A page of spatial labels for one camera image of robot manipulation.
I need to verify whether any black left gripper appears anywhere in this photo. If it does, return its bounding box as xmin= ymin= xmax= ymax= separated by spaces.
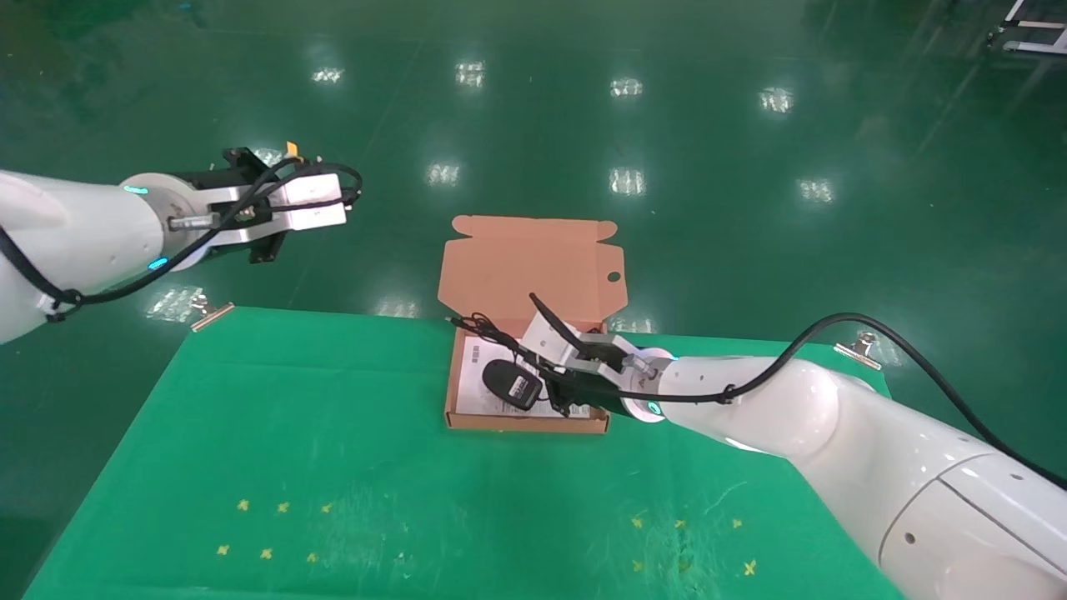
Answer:
xmin=193 ymin=147 xmax=293 ymax=264

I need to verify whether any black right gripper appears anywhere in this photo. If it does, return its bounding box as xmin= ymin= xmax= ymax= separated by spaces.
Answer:
xmin=521 ymin=354 xmax=636 ymax=419

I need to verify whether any open orange cardboard box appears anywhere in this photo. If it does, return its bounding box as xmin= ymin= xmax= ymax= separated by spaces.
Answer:
xmin=438 ymin=215 xmax=626 ymax=435

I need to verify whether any white printed paper sheet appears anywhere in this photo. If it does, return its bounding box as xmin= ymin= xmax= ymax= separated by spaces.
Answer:
xmin=456 ymin=337 xmax=584 ymax=418

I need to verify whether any metal binder clip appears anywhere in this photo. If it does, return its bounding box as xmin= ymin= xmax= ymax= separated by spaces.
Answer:
xmin=834 ymin=332 xmax=884 ymax=372
xmin=190 ymin=292 xmax=237 ymax=333

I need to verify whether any green table cloth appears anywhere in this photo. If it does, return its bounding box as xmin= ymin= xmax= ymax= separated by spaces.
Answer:
xmin=25 ymin=307 xmax=909 ymax=600

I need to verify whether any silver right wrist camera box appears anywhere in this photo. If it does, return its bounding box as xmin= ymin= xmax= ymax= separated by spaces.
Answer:
xmin=521 ymin=317 xmax=659 ymax=388

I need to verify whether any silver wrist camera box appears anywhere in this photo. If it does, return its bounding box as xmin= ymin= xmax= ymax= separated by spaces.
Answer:
xmin=167 ymin=171 xmax=348 ymax=249
xmin=521 ymin=317 xmax=659 ymax=388

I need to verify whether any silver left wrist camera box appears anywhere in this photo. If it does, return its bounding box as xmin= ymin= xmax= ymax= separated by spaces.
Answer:
xmin=167 ymin=171 xmax=348 ymax=249

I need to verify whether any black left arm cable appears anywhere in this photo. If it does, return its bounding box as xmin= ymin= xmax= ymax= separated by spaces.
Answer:
xmin=0 ymin=161 xmax=364 ymax=322

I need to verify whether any grey metal frame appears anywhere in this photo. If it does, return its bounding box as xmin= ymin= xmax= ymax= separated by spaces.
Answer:
xmin=986 ymin=0 xmax=1067 ymax=58

